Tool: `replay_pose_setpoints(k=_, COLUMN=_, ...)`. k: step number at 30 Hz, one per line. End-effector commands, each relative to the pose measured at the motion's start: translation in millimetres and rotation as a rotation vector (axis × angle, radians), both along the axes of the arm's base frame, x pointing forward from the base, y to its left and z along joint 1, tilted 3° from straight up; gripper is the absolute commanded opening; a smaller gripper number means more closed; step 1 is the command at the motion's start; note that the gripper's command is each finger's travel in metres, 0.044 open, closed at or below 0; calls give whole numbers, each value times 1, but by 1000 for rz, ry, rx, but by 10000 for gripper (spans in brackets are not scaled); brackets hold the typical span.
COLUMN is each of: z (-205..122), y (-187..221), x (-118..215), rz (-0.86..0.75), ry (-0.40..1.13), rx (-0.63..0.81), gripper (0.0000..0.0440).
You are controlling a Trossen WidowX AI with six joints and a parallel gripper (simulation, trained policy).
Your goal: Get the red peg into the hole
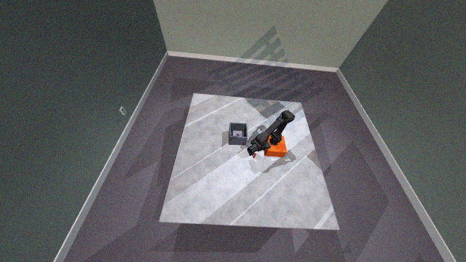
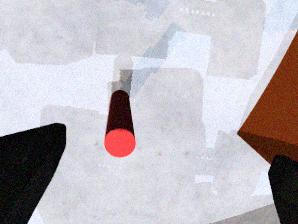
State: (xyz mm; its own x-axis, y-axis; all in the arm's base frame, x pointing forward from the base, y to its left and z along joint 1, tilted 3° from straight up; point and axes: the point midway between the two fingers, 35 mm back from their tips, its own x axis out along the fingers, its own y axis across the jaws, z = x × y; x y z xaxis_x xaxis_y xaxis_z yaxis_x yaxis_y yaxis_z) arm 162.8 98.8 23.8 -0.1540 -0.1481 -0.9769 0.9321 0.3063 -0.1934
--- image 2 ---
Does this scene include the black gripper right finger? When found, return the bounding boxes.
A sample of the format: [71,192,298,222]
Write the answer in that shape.
[267,155,298,224]

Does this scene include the red peg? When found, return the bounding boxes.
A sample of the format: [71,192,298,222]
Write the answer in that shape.
[104,89,136,157]

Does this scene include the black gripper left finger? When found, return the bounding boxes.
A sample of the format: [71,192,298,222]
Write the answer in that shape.
[0,123,67,224]

